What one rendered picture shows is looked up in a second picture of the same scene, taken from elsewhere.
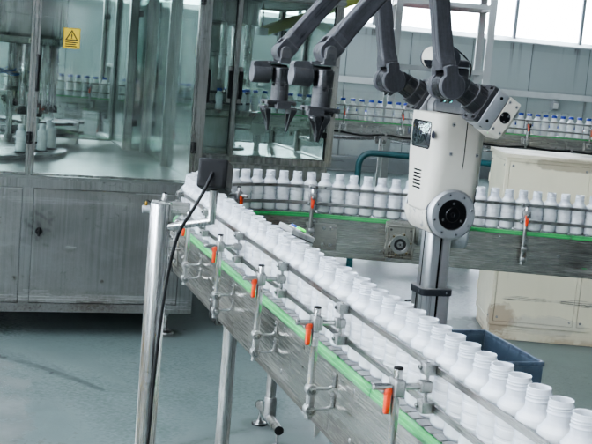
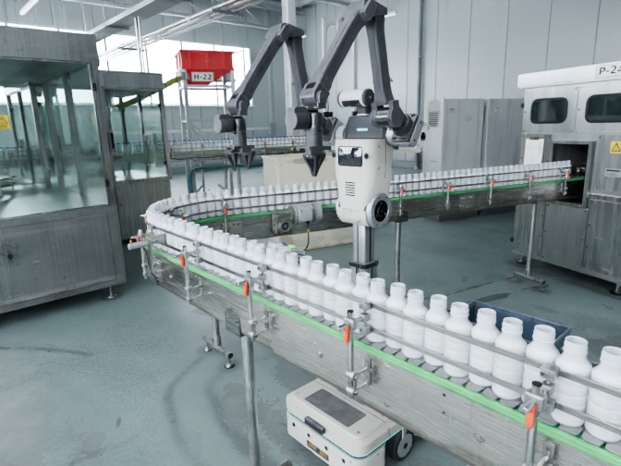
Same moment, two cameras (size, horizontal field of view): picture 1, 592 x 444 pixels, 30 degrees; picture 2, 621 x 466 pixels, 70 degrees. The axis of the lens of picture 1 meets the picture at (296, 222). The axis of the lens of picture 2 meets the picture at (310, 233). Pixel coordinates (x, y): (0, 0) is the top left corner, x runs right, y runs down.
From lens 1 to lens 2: 1.88 m
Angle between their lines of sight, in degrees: 24
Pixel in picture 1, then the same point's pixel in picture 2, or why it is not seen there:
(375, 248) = (266, 230)
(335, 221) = (239, 219)
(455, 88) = (398, 117)
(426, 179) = (362, 189)
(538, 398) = not seen: outside the picture
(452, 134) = (378, 153)
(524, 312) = (298, 237)
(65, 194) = (24, 228)
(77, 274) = (45, 277)
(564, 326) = (316, 239)
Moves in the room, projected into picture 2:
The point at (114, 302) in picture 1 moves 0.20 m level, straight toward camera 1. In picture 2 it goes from (75, 288) to (79, 294)
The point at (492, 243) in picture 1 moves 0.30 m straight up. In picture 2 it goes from (331, 214) to (330, 172)
